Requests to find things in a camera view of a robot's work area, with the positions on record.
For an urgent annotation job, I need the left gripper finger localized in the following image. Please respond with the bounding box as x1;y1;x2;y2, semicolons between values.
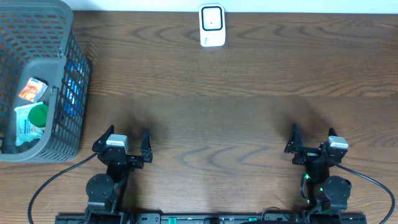
92;124;114;152
140;129;153;163

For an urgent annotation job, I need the green lid jar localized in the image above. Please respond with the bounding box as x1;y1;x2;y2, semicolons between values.
28;104;49;128

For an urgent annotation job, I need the blue oreo cookie pack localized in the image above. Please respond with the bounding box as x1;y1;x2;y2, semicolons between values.
62;59;88;119

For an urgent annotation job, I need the light green wipes packet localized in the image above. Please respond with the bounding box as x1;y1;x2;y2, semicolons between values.
14;102;43;146

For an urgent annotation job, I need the orange snack packet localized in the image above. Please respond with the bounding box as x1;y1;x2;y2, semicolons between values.
19;78;48;103

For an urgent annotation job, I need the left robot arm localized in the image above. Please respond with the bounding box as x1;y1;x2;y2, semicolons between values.
84;125;153;224

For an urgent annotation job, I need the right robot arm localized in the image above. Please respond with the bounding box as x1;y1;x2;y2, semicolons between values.
284;124;351;223

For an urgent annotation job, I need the white barcode scanner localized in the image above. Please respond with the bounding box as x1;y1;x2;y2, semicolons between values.
198;4;226;47

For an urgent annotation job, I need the grey plastic mesh basket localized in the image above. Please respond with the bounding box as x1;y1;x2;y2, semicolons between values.
1;1;91;163

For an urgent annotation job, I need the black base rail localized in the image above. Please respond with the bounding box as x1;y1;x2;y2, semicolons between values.
55;212;368;224

